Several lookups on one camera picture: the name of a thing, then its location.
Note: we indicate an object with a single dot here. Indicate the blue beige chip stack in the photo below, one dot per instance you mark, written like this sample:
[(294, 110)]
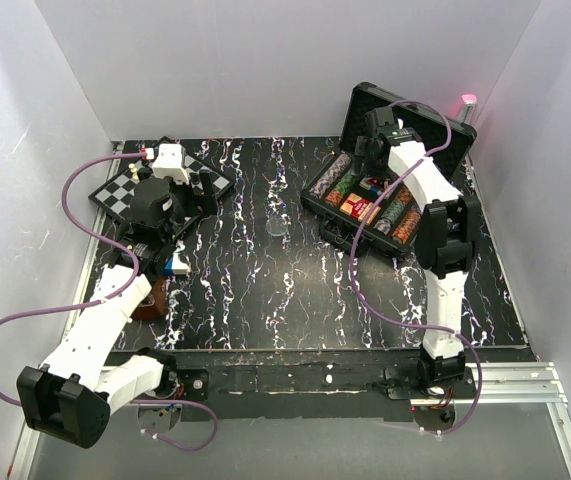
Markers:
[(333, 172)]

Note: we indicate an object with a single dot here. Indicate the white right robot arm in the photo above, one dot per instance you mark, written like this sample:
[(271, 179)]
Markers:
[(446, 237)]

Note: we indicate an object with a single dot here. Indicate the orange chip stack left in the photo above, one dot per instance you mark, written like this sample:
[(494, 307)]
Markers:
[(335, 197)]

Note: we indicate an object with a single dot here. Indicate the aluminium front rail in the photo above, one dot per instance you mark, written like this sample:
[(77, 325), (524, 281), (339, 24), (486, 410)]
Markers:
[(518, 429)]

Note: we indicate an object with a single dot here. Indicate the blue grey chip stack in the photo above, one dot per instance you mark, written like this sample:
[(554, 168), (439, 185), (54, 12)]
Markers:
[(384, 226)]

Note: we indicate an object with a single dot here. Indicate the blue white card deck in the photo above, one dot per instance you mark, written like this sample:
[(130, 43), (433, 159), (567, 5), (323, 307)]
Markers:
[(374, 185)]

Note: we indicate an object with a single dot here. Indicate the blue white flat card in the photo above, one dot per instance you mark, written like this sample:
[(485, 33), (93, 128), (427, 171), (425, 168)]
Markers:
[(175, 266)]

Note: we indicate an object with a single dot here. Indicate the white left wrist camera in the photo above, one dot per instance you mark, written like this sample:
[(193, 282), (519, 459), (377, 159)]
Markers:
[(169, 163)]

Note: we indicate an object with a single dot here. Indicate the black poker chip case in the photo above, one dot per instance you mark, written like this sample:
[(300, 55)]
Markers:
[(390, 184)]

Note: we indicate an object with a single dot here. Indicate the green grey chip stack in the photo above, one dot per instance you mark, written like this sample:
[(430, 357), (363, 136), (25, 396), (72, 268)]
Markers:
[(393, 211)]

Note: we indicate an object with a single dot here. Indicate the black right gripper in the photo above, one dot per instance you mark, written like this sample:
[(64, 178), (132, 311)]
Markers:
[(364, 149)]

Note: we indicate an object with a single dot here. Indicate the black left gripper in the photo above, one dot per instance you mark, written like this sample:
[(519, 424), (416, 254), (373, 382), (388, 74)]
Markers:
[(206, 200)]

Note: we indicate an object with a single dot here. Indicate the red yellow card deck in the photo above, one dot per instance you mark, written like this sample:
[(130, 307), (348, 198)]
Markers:
[(358, 207)]

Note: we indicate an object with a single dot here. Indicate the white chess queen piece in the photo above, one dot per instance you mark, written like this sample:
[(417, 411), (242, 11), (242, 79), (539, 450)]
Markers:
[(134, 172)]

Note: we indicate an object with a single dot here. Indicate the black silver chess board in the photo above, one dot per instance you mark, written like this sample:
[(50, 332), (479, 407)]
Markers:
[(115, 195)]

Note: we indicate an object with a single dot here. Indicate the orange chip stack right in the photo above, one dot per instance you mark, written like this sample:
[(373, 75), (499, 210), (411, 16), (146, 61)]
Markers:
[(405, 196)]

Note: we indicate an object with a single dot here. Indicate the clear round dealer button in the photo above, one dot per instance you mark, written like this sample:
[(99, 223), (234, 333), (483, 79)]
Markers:
[(277, 226)]

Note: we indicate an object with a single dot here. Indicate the pink capped metal post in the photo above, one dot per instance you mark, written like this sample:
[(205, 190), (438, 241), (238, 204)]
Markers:
[(467, 108)]

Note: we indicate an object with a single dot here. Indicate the orange black chip stack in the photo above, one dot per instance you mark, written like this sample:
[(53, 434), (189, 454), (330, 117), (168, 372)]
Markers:
[(406, 228)]

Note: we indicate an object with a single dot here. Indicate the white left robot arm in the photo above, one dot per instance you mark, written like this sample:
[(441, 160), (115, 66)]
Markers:
[(70, 396)]

